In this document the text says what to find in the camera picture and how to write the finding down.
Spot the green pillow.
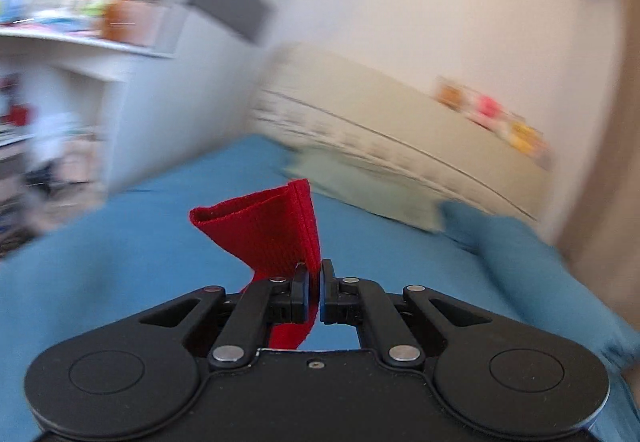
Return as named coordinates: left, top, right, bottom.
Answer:
left=282, top=147, right=447, bottom=234

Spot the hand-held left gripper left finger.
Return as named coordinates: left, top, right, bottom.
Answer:
left=116, top=262, right=312, bottom=370

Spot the blue folded duvet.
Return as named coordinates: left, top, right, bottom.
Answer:
left=439, top=199, right=632, bottom=370

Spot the cream quilted headboard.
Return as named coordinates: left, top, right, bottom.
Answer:
left=247, top=42, right=556, bottom=234

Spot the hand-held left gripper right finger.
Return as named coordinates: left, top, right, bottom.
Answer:
left=319, top=259, right=502, bottom=370

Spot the beige curtain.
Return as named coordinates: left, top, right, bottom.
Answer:
left=550, top=0, right=640, bottom=323

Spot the white shelf unit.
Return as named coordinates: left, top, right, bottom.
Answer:
left=0, top=20, right=177, bottom=255

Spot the bed with blue sheet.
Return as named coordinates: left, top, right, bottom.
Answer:
left=0, top=132, right=640, bottom=442

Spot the white wardrobe with grey panel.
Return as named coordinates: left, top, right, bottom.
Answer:
left=102, top=0, right=282, bottom=209

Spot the red knit garment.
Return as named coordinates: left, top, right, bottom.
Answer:
left=189, top=179, right=322, bottom=351

